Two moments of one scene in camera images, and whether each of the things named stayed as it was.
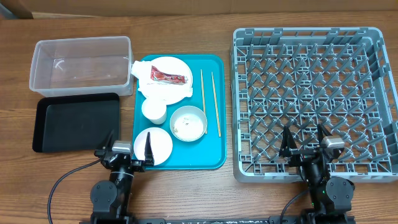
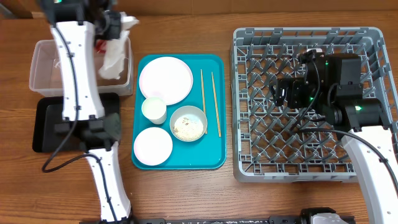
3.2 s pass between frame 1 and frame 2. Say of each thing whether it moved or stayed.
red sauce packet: moved
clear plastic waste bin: stayed
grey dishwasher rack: stayed
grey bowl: stayed
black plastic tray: stayed
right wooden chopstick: stayed
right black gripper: moved
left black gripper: moved
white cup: stayed
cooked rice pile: stayed
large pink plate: stayed
